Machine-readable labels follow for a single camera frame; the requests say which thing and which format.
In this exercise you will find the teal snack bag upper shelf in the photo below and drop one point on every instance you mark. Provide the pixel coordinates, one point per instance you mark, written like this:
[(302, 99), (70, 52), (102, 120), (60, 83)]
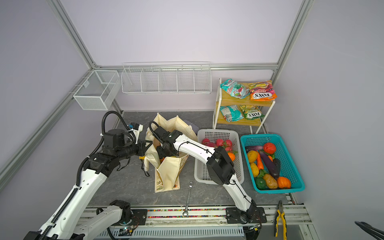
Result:
[(235, 89)]

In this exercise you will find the small purple eggplant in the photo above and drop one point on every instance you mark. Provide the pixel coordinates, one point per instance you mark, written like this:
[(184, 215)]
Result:
[(254, 148)]

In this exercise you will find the long white wire basket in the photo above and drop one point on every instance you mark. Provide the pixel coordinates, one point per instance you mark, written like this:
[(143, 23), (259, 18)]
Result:
[(167, 78)]

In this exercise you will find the brown potato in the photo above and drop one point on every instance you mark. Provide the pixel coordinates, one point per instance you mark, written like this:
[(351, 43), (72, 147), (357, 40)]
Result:
[(270, 182)]

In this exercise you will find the teal snack bag shelf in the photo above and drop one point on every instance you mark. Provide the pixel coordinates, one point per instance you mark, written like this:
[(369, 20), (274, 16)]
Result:
[(231, 113), (235, 89)]

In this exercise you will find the teal plastic basket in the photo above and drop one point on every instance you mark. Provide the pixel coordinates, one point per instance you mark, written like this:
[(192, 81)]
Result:
[(288, 167)]

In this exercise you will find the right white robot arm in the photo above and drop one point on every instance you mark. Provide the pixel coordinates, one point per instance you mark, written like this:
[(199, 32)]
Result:
[(219, 164)]

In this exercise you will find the orange carrot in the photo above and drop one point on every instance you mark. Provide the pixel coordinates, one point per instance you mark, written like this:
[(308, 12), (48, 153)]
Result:
[(260, 164)]

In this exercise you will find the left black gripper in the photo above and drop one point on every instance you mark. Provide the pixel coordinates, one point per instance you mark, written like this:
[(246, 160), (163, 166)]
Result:
[(143, 147)]

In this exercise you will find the red tomato in teal basket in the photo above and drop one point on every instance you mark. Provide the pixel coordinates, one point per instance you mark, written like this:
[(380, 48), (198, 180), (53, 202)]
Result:
[(269, 148)]

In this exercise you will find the white plastic basket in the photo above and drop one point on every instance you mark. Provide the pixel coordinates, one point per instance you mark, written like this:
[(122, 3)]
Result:
[(201, 173)]

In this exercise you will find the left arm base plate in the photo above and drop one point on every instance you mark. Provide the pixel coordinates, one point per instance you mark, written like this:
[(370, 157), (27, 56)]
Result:
[(136, 217)]

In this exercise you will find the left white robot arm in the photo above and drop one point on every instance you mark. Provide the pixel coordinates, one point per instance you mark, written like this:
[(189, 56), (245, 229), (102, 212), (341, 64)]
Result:
[(92, 173)]

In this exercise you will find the red dragon fruit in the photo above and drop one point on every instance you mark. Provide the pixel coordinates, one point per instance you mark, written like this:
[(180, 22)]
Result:
[(210, 144)]

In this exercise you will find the dark green cucumber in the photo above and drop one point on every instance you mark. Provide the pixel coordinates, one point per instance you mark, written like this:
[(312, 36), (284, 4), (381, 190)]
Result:
[(277, 163)]

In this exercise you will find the orange tangerine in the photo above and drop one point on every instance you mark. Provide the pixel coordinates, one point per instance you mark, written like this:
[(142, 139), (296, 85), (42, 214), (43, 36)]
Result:
[(232, 156)]

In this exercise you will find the yellow handled pliers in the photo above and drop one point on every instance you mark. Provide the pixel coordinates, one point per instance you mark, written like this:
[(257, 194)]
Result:
[(280, 215)]

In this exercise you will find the cream floral tote bag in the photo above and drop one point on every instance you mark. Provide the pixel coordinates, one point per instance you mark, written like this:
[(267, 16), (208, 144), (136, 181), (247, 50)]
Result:
[(167, 170)]

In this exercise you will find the silver combination wrench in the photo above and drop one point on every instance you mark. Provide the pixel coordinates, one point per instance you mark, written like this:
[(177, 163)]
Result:
[(185, 213)]

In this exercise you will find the red apple in white basket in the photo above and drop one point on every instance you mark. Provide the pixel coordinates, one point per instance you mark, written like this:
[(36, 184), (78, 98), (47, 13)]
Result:
[(205, 141)]

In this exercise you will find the teal snack bag lower shelf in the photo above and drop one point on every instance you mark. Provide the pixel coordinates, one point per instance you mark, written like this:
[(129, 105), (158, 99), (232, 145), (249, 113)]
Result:
[(231, 113)]

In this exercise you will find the small white mesh basket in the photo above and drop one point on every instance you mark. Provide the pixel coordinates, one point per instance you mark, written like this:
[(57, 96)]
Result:
[(98, 91)]

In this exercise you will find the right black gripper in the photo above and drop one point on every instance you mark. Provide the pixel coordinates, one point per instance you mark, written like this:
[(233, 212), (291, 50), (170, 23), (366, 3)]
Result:
[(161, 154)]

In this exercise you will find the orange Fox's candy bag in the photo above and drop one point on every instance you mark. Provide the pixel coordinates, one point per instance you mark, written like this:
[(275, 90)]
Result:
[(262, 91)]

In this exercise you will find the orange pumpkin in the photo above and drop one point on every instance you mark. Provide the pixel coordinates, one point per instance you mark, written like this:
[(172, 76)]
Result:
[(284, 183)]

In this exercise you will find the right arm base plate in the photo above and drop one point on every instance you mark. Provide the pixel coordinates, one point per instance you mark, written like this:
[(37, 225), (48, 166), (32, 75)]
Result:
[(236, 216)]

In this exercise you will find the green bell pepper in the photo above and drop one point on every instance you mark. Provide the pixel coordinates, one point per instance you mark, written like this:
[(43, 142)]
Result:
[(261, 184)]

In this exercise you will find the green Fox's candy bag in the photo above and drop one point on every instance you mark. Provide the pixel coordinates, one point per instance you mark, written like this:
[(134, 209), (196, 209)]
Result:
[(251, 112)]

